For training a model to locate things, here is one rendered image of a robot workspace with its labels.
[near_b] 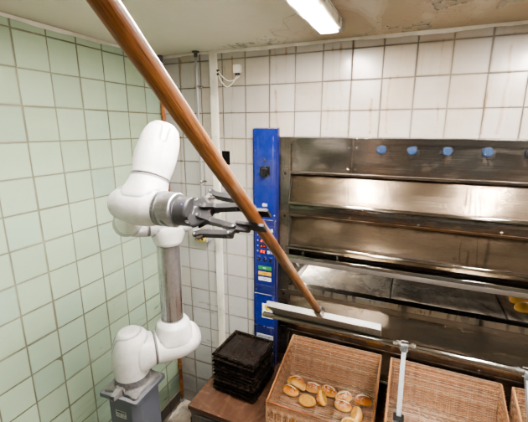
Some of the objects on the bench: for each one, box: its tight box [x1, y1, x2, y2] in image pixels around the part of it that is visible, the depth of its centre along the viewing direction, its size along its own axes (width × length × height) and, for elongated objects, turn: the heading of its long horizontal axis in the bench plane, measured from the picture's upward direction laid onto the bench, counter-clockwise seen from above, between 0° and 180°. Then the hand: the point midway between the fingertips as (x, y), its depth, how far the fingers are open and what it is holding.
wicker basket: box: [266, 334, 382, 422], centre depth 195 cm, size 49×56×28 cm
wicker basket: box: [383, 358, 510, 422], centre depth 173 cm, size 49×56×28 cm
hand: (253, 218), depth 79 cm, fingers closed on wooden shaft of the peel, 3 cm apart
